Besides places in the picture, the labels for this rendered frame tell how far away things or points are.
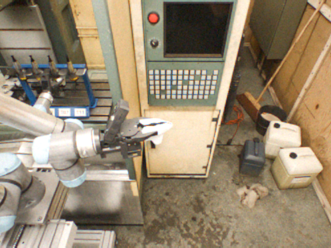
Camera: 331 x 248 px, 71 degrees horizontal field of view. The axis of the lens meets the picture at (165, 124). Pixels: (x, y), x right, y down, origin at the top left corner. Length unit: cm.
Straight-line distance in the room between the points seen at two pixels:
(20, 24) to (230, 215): 236
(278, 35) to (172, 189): 211
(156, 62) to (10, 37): 143
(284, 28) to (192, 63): 191
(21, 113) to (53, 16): 154
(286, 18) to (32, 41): 254
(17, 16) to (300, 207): 288
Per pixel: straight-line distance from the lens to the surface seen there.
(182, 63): 134
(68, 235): 109
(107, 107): 177
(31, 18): 224
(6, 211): 89
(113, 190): 161
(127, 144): 63
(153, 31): 126
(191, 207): 226
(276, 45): 318
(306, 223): 251
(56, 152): 64
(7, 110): 74
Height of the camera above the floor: 204
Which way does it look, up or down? 46 degrees down
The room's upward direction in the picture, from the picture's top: straight up
